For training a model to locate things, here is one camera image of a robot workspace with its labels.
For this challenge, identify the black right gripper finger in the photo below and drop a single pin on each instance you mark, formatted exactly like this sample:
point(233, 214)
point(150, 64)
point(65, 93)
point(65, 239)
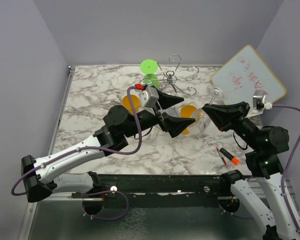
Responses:
point(239, 110)
point(221, 121)

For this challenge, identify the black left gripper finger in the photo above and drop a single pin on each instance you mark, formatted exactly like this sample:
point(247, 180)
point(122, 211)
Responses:
point(176, 125)
point(166, 101)

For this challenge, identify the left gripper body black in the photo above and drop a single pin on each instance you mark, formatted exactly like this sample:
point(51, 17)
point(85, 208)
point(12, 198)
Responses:
point(152, 120)

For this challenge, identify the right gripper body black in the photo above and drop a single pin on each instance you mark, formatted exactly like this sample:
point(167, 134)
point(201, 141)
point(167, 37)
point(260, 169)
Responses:
point(246, 128)

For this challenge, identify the orange plastic goblet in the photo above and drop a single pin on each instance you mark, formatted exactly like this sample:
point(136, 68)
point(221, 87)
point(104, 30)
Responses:
point(135, 103)
point(187, 111)

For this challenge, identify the clear wine glass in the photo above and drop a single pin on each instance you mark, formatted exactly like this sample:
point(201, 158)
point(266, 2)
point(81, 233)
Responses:
point(202, 115)

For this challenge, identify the green plastic wine glass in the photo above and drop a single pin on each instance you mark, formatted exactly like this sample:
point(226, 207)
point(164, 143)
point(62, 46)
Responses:
point(149, 67)

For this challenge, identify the clear tall glass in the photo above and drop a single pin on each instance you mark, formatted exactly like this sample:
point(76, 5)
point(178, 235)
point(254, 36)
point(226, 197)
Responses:
point(171, 111)

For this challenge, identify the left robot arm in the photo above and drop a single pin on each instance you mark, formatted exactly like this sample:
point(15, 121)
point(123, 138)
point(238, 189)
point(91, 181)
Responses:
point(121, 135)

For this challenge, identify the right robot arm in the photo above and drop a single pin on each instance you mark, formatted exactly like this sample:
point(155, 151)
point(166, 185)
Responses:
point(279, 218)

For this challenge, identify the chrome wine glass rack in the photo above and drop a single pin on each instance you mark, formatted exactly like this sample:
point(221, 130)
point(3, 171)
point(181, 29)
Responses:
point(168, 79)

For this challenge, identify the black orange highlighter marker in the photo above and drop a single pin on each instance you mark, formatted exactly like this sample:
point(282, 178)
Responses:
point(228, 155)

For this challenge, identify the red pen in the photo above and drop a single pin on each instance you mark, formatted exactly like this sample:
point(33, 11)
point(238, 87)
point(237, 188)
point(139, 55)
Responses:
point(222, 157)

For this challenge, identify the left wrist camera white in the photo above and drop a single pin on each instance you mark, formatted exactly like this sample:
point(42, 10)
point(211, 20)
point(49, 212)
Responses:
point(149, 97)

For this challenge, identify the small whiteboard yellow frame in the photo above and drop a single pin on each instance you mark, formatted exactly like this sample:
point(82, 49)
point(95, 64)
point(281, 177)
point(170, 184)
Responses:
point(245, 73)

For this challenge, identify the black front rail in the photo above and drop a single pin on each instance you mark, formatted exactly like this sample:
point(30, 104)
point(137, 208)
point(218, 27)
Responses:
point(112, 191)

